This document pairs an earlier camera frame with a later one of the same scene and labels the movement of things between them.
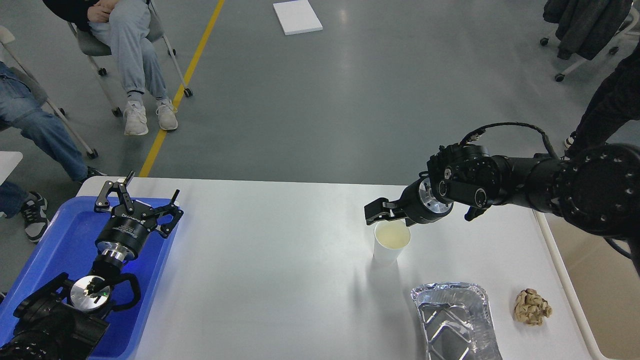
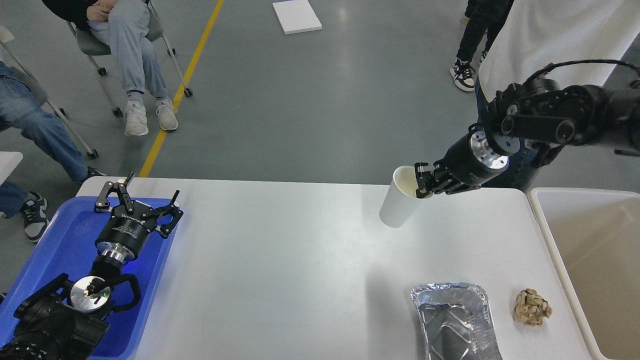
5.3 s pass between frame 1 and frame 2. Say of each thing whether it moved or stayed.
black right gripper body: moved
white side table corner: stayed
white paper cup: moved
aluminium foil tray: stayed
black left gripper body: stayed
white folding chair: stayed
